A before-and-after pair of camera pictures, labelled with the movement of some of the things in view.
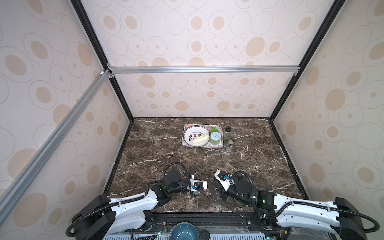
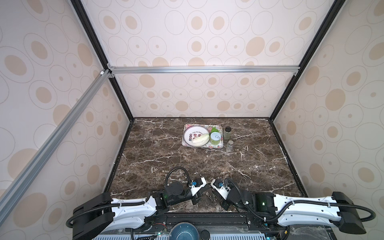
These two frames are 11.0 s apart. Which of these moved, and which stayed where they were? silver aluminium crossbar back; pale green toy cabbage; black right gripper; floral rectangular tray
Moved: black right gripper
Stayed: pale green toy cabbage; floral rectangular tray; silver aluminium crossbar back
